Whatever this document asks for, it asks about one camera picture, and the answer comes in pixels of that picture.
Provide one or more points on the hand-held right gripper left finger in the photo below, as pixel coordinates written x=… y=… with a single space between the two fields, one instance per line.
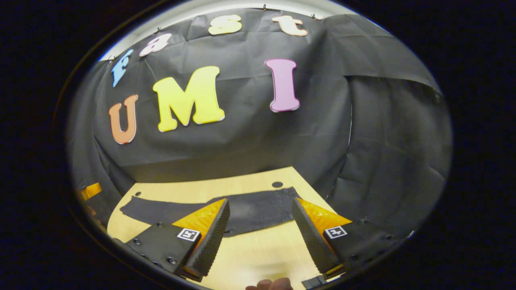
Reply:
x=211 y=237

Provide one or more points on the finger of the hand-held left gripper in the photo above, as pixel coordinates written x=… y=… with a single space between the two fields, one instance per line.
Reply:
x=91 y=191

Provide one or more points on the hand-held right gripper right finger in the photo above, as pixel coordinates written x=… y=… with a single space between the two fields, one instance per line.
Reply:
x=310 y=237

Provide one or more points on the dark grey jeans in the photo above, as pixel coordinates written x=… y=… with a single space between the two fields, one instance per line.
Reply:
x=254 y=209

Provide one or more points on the black backdrop cloth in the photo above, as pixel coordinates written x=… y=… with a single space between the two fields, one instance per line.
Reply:
x=250 y=137

